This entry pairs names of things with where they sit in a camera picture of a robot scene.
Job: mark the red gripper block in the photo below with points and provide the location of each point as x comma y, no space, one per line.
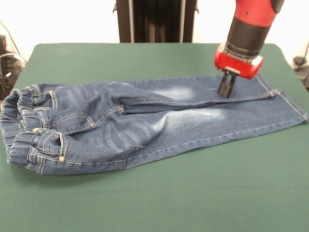
239,65

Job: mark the blue denim jeans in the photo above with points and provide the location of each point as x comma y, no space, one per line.
144,125

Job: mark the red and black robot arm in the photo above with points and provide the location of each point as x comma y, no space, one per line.
251,24

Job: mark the black round stand base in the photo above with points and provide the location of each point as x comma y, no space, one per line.
299,60

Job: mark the dark green table cloth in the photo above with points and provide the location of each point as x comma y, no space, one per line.
144,198

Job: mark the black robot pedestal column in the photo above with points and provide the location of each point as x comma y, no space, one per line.
157,19

